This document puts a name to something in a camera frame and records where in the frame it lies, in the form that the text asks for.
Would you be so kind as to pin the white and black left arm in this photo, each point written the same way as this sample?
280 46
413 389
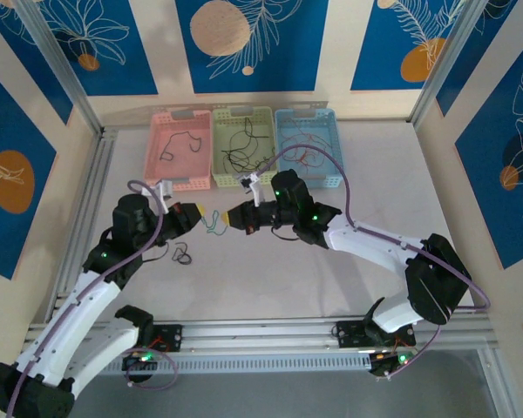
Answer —
69 331

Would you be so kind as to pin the long aluminium base rail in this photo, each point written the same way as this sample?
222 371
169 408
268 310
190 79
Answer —
266 333

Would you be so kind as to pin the perforated metal strip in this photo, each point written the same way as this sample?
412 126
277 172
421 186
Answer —
226 105

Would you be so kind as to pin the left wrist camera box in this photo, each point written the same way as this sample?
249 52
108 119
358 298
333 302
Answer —
163 191

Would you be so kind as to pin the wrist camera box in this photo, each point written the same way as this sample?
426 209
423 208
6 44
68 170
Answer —
163 191
255 187

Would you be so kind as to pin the pink perforated plastic basket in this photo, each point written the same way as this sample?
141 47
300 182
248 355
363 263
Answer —
178 174

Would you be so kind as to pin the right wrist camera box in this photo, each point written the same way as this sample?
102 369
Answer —
255 187

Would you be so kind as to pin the blue floral wall panel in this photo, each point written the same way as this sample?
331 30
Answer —
26 48
497 35
26 130
375 43
113 65
484 196
287 65

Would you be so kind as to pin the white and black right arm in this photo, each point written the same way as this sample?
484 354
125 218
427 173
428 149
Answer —
375 248

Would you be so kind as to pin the light green perforated plastic basket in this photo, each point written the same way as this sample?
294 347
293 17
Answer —
220 180

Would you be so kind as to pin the aluminium frame post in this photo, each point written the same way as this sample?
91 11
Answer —
446 56
63 65

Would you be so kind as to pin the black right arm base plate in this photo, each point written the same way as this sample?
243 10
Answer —
348 335

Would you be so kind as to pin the light blue perforated plastic basket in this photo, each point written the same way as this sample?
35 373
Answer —
331 130

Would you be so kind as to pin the aluminium table side rail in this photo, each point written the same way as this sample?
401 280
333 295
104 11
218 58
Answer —
96 174

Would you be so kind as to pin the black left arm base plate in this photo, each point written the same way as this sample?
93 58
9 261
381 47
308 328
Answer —
172 337

